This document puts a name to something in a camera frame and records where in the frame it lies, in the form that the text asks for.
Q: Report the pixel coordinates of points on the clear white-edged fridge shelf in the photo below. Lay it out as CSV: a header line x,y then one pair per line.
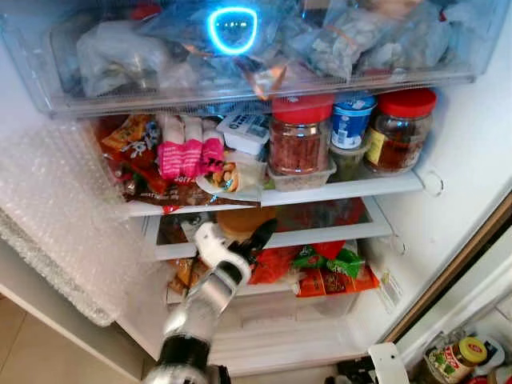
x,y
336,234

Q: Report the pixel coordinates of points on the white open fridge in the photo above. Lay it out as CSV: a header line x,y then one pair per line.
x,y
468,144

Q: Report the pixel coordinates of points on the green food pack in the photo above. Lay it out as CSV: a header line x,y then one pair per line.
x,y
336,260

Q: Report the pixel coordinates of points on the white crisper drawer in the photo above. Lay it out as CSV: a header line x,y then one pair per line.
x,y
304,320

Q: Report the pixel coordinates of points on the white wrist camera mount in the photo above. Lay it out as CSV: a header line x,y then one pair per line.
x,y
390,360
210,242

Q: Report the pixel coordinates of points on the clear plastic fridge drawer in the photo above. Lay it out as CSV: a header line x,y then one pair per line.
x,y
24,56

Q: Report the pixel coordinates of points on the blue white yogurt cup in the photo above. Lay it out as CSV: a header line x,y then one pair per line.
x,y
352,120

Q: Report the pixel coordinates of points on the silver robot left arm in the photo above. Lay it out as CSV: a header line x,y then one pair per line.
x,y
204,308

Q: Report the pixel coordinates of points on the clear bubble wrap sheet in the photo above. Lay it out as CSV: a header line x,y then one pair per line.
x,y
56,216

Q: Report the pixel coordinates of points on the small red food bag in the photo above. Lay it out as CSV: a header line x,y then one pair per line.
x,y
276,266

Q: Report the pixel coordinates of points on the orange snack bag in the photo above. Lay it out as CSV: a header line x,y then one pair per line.
x,y
128,132

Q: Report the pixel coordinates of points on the white fridge shelf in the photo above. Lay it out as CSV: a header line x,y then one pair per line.
x,y
344,189

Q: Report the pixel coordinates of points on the green glass jar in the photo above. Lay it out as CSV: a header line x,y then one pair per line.
x,y
348,164

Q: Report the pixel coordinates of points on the orange lid container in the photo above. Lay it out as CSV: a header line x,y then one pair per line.
x,y
238,222

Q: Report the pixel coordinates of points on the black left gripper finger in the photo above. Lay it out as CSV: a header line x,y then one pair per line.
x,y
264,234

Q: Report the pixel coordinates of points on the red lid jar yellow label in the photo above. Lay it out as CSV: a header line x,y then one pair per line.
x,y
400,132

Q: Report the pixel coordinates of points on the white plate with food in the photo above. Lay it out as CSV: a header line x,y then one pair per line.
x,y
230,178

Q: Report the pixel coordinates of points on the pink white snack pack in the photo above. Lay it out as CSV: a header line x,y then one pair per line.
x,y
169,152
213,148
192,150

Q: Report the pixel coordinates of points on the clear grey frozen bag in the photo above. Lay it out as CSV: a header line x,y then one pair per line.
x,y
424,44

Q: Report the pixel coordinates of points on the red round lid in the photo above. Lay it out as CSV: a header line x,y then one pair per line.
x,y
145,10

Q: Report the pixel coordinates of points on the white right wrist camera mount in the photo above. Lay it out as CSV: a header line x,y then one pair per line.
x,y
390,360

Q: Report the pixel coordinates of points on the clear bag of pale pieces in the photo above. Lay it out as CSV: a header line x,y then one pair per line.
x,y
344,44

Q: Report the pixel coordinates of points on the red lid jar pink contents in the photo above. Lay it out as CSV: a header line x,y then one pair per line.
x,y
300,142

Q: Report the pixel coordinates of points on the white rectangular food box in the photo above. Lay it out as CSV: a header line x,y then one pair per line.
x,y
244,132

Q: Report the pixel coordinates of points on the large red food bag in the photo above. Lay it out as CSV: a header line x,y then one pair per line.
x,y
320,214

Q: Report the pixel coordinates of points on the clear plastic tray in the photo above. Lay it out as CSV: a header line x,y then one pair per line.
x,y
300,181

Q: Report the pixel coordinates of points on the white round container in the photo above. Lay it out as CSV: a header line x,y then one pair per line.
x,y
494,354

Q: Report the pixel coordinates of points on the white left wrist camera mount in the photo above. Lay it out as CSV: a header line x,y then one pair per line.
x,y
210,242

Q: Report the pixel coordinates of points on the brown red snack bag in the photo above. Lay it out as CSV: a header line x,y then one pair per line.
x,y
152,190

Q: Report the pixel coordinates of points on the orange red food pack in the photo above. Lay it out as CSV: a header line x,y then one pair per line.
x,y
332,282

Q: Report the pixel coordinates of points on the white frozen food bag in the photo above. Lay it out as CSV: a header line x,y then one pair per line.
x,y
112,56

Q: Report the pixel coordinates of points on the yellow lid glass jar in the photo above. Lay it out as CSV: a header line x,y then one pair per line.
x,y
454,360

